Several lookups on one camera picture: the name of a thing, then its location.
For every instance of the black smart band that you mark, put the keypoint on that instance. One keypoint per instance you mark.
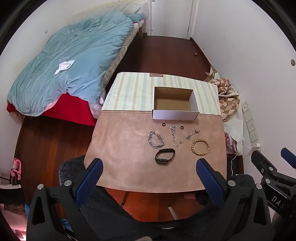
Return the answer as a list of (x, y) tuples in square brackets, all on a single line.
[(159, 161)]

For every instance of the white cardboard box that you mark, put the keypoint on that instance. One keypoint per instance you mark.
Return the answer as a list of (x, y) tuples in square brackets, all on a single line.
[(175, 104)]

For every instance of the white door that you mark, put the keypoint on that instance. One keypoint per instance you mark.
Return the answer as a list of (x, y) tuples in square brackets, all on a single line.
[(171, 16)]

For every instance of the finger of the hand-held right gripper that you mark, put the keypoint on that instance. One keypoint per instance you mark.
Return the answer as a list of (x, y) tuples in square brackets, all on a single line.
[(289, 157), (263, 162)]

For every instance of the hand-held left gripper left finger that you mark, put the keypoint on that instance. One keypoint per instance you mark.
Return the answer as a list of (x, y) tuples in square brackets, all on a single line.
[(90, 179)]

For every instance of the pink plastic object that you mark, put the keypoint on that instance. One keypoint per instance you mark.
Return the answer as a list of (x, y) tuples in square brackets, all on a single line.
[(17, 168)]

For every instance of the beige checked mattress cover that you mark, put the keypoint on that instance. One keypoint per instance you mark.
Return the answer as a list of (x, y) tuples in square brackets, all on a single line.
[(120, 55)]

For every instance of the pink checked sheet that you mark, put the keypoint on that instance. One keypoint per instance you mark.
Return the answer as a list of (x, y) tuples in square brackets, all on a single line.
[(96, 105)]

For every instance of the beige checked bag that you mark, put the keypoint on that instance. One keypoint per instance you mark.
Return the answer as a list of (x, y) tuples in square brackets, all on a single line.
[(225, 97)]

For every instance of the bed with blue duvet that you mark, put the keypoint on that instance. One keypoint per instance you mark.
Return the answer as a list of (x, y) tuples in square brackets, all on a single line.
[(69, 46)]

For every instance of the pale pillow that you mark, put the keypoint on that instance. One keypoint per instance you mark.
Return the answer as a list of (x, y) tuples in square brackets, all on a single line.
[(131, 7)]

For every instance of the white wall sockets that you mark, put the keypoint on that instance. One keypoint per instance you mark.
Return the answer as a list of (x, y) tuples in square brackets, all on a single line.
[(251, 126)]

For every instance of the white charger plug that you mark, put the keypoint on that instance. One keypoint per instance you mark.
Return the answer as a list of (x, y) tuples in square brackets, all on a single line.
[(256, 146)]

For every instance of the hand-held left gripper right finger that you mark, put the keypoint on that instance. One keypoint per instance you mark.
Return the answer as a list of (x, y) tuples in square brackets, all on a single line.
[(209, 180)]

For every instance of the red bed sheet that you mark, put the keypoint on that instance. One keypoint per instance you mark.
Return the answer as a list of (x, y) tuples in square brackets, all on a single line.
[(71, 111)]

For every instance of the wooden bed frame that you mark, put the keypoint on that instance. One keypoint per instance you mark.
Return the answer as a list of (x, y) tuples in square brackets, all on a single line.
[(142, 29)]

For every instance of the white paper sheet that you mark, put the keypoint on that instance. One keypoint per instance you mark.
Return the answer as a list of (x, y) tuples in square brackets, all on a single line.
[(63, 66)]

